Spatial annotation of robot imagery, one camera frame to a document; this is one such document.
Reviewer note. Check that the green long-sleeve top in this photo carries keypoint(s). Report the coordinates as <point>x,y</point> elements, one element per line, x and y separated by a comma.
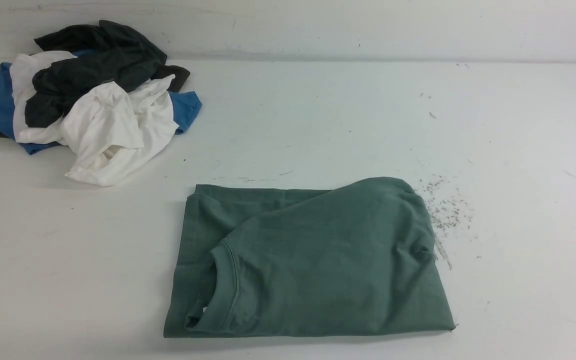
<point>356,261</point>

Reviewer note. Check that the black garment under pile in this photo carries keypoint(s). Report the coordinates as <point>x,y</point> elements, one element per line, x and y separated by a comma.
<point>173,75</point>

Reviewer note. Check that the white crumpled shirt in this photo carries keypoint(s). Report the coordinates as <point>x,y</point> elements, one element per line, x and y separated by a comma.
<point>95,172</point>

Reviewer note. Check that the blue crumpled shirt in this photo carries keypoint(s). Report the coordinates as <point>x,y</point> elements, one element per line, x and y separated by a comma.
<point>108,122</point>

